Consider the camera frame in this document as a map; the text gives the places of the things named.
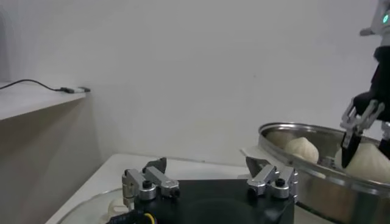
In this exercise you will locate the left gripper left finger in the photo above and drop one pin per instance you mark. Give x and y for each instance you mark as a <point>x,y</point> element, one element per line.
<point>158,178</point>

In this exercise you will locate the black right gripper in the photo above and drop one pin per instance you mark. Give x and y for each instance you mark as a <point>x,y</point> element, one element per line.
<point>384,88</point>

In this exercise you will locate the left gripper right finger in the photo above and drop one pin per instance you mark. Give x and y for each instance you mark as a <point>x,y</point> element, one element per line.
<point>265,176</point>

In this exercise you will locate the white steamed baozi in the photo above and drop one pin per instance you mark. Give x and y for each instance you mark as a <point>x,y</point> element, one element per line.
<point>370,165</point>
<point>301,149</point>

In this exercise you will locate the round glass pot lid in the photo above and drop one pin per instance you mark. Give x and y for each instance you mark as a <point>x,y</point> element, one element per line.
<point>91,210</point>

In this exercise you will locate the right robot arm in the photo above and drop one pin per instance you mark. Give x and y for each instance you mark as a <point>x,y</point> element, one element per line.
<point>382,12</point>

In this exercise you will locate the stainless steel steamer basket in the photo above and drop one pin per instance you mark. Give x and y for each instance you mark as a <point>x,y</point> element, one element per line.
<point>350,201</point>

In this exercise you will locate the white side table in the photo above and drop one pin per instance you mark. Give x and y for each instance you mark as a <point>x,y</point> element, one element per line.
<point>30,100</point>

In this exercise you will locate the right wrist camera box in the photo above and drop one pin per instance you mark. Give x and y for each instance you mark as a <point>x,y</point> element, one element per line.
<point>367,31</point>

